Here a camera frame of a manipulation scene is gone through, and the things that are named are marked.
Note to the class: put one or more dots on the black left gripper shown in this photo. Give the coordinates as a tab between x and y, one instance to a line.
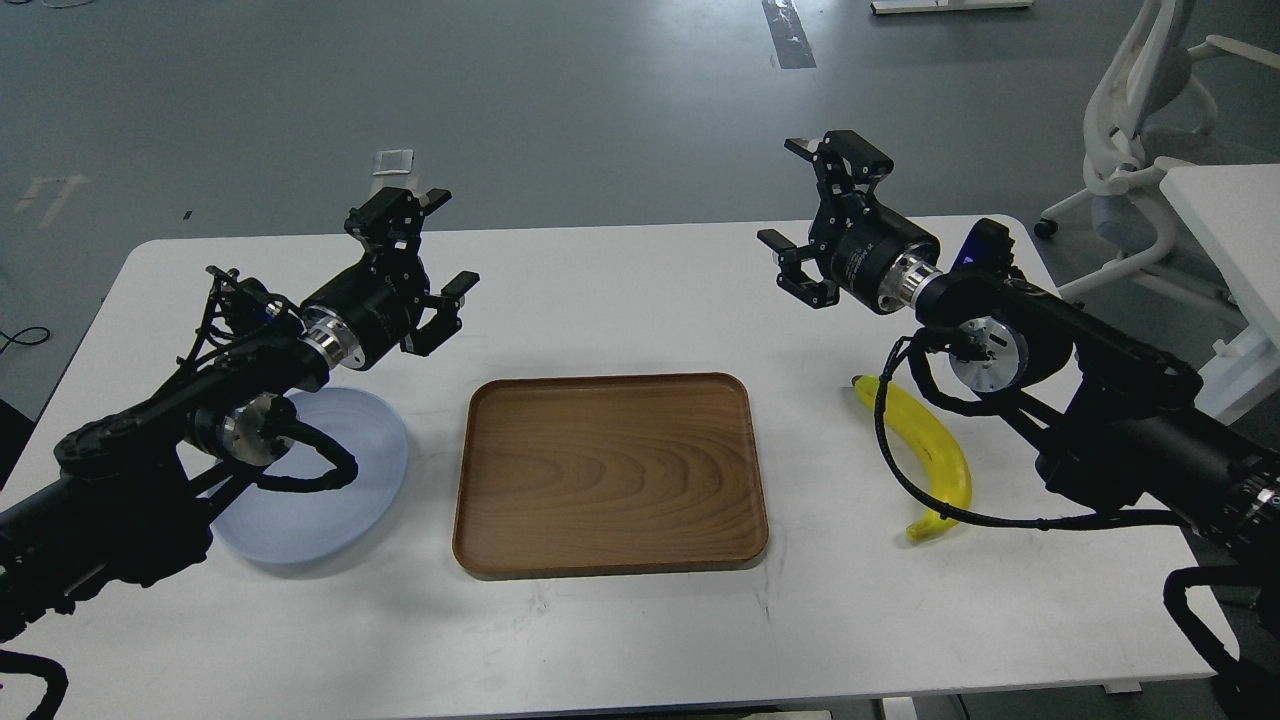
357	317

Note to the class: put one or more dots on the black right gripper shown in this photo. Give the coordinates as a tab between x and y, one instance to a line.
858	241

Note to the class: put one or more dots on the yellow banana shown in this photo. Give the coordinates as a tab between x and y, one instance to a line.
950	480

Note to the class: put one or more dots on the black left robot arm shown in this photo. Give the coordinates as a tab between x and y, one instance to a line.
138	491

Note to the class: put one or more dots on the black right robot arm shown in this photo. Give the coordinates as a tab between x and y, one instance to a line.
1112	419

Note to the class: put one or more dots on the white table base far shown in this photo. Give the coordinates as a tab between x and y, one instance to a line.
899	7

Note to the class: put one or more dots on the brown wooden tray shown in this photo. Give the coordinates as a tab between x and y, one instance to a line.
609	475

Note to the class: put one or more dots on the white office chair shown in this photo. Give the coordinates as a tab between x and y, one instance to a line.
1147	116

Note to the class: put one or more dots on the white side table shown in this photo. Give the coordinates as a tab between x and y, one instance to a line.
1233	211

